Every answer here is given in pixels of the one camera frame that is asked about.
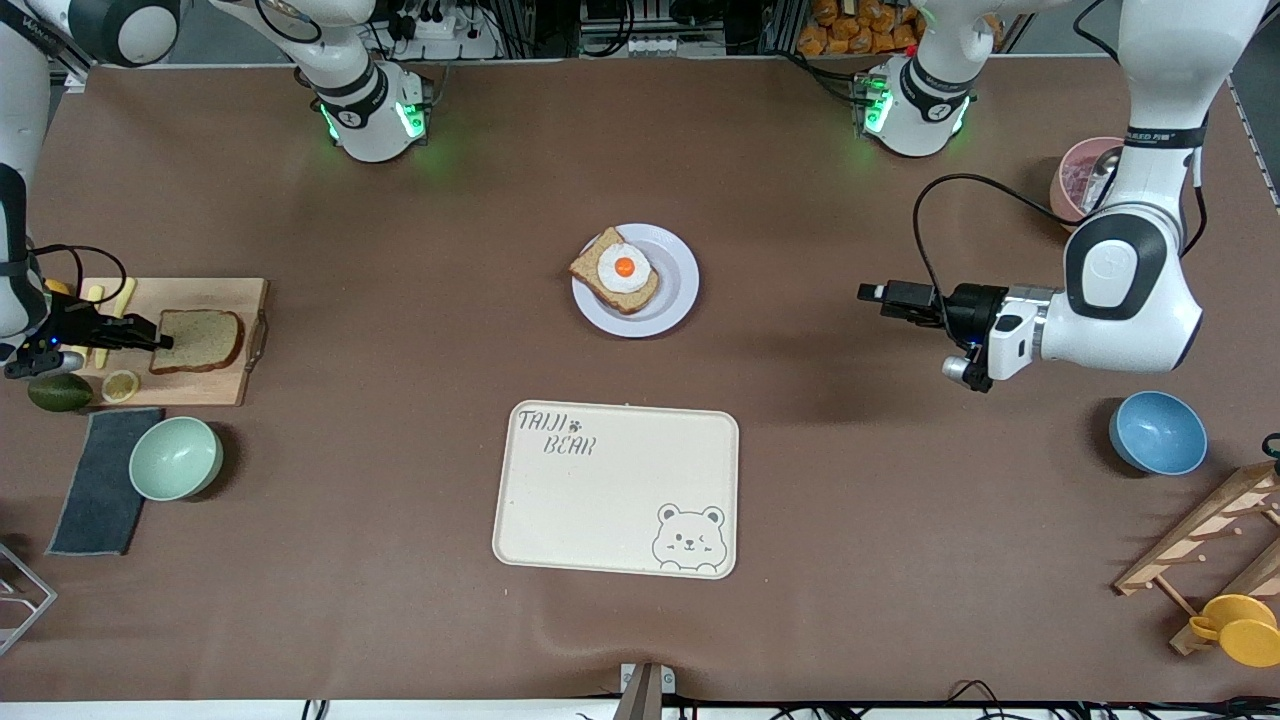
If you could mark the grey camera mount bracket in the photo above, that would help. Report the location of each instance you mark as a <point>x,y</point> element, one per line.
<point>645,690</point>

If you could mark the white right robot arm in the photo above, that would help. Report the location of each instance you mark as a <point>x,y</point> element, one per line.
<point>20,130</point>

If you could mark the yellow cup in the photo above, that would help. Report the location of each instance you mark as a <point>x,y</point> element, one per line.
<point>1245,632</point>

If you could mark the mint green bowl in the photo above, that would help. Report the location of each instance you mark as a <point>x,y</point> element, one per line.
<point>175,460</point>

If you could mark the blue bowl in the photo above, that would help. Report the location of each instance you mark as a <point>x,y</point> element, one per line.
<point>1158,435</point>

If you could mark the dark grey cloth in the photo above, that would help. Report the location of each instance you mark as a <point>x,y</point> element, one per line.
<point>100,490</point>

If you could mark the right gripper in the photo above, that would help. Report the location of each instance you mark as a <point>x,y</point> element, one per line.
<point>72,324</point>

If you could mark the lemon slice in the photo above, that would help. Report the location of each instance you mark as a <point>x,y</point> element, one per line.
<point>120,386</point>

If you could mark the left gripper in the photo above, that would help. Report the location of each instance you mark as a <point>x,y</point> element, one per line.
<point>972,307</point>

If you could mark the brown sandwich top bread slice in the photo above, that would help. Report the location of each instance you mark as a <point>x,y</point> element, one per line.
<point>200,342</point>

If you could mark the clear ice cubes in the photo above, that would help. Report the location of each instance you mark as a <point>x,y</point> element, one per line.
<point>1080,180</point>

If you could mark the lavender round plate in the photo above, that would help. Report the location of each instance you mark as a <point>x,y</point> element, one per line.
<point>675,300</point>

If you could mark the yellow plastic knife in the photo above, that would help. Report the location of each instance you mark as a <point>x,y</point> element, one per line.
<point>125,292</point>

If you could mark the yellow lemon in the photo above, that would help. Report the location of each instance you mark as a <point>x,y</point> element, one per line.
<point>58,287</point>

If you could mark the orange packaged goods pile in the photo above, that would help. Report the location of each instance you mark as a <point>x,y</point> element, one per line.
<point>860,30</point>

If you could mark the cream tray with bear print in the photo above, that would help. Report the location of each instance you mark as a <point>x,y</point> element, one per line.
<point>600,500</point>

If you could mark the fried egg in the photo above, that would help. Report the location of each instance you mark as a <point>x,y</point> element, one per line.
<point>625,267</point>

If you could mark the green avocado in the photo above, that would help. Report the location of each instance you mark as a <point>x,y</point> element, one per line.
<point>60,392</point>

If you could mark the metal scoop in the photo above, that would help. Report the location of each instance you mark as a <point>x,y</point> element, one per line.
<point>1105,175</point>

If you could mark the wooden rack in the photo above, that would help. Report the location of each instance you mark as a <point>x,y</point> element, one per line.
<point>1190,545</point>

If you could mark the yellow plastic fork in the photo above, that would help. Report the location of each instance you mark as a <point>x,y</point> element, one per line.
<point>93,295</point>

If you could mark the wooden cutting board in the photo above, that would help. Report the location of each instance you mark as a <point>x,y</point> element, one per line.
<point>200,390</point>

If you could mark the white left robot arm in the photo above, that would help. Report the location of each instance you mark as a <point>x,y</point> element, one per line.
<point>1130,290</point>

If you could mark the white power strip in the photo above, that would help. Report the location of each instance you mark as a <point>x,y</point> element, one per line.
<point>670,45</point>
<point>430,25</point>

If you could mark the pink bowl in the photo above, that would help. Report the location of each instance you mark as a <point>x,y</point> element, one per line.
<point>1062,195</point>

